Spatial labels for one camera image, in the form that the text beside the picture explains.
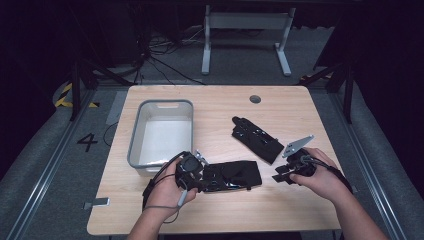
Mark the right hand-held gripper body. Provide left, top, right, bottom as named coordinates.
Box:
left=282, top=134, right=318, bottom=178

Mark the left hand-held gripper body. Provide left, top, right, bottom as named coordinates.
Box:
left=174, top=149, right=210, bottom=194

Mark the grey plastic bin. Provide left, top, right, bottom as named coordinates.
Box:
left=127, top=99, right=195, bottom=177

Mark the person's left hand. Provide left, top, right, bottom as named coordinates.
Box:
left=143, top=159, right=199, bottom=219

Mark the person's right hand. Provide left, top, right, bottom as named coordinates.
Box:
left=289, top=147, right=352, bottom=203

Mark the black metal stand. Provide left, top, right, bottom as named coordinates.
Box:
left=298, top=61, right=354, bottom=124
left=68, top=59, right=134, bottom=122

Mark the large grey tape strip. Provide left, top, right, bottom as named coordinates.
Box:
left=105, top=90, right=128, bottom=126

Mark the small grey tape strip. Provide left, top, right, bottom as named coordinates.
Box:
left=83, top=197, right=111, bottom=211

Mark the yellow black striped tape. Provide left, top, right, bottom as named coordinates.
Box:
left=54, top=82, right=100, bottom=109

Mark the grey cable with plug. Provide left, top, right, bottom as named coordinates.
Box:
left=143, top=189, right=188, bottom=224

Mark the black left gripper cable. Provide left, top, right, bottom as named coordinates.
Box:
left=141, top=151, right=185, bottom=212

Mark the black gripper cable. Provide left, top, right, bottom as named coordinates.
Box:
left=299, top=154, right=354, bottom=194
left=141, top=151, right=185, bottom=212

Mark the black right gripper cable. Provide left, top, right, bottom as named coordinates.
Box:
left=299, top=154, right=354, bottom=194

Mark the aluminium floor rail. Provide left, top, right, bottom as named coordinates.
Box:
left=6, top=88, right=96, bottom=240
left=328, top=93, right=408, bottom=240

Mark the thin black cable loop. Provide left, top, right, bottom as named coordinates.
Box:
left=102, top=121, right=119, bottom=148

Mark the black floor cable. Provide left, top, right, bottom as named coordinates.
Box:
left=146, top=56, right=206, bottom=86

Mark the bundle of floor cables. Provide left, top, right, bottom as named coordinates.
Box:
left=148, top=28, right=206, bottom=56

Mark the white metal desk frame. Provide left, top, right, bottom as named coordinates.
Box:
left=201, top=4, right=297, bottom=77

